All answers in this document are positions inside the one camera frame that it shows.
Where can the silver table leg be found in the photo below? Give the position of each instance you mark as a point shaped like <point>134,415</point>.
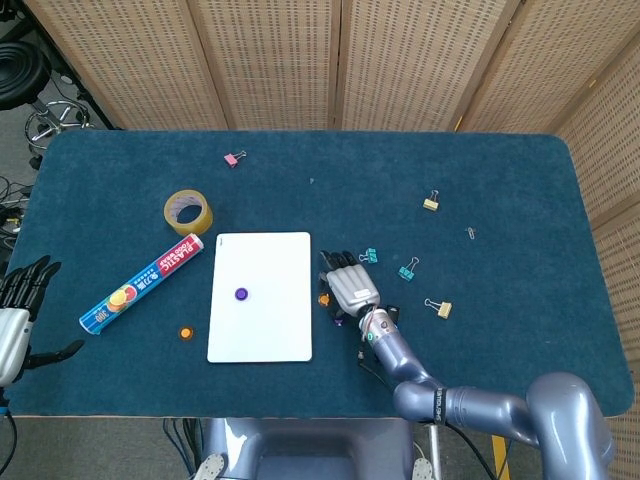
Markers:
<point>435,450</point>

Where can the white perforated pad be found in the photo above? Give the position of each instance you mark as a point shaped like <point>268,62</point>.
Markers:
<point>210,467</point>
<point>422,470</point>

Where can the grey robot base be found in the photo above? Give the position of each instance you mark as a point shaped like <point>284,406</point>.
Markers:
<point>310,445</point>

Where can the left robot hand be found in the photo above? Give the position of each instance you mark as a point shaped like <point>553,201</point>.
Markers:
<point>12,345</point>

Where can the white magnetic board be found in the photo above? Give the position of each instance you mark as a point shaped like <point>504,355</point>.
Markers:
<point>260,325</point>

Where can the orange round magnet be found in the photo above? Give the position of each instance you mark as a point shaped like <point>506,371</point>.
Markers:
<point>186,333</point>
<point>323,300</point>

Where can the blue table mat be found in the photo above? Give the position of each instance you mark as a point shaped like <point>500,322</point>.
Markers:
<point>300,200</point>

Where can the yellow packing tape roll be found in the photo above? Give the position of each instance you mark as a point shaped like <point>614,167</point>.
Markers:
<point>200,227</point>

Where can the metal paper clip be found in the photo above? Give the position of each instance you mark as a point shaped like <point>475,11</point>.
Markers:
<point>470,232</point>

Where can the blue plastic wrap box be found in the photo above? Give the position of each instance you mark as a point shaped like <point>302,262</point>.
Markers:
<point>140,285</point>

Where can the pink binder clip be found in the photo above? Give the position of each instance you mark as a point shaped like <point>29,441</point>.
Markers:
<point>230,160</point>

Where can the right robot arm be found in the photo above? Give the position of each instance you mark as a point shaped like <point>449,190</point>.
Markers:
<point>500,405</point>

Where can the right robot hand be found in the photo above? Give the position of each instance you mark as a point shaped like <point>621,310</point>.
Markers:
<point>352,287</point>

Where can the teal binder clip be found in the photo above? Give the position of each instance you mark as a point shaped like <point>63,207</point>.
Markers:
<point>405,273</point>
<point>371,256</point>

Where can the yellow binder clip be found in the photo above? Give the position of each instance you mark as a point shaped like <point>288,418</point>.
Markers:
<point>430,204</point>
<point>445,310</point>

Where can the woven folding screen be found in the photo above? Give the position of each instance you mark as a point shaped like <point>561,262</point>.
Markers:
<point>275,60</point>

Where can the black stool chrome base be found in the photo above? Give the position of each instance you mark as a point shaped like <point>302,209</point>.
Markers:
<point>20,75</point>

